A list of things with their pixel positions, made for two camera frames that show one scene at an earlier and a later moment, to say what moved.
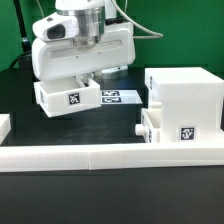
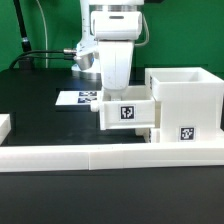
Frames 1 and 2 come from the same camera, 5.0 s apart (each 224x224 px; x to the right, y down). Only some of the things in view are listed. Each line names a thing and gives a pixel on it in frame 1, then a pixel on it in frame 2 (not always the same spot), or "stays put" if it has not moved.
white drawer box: [61, 97] -> [133, 107]
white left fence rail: [5, 126] stays put
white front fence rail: [94, 157] stays put
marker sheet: [120, 97] -> [84, 98]
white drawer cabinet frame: [190, 102] stays put
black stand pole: [25, 60] stays put
